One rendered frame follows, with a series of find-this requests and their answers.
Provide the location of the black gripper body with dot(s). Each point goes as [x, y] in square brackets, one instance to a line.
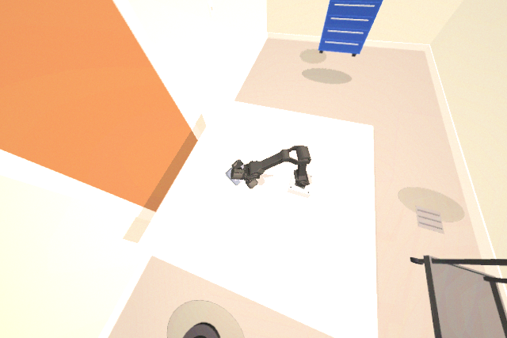
[252, 183]

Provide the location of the grey sloped panel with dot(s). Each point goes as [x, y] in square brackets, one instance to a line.
[228, 174]

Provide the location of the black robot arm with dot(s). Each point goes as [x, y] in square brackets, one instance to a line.
[257, 168]

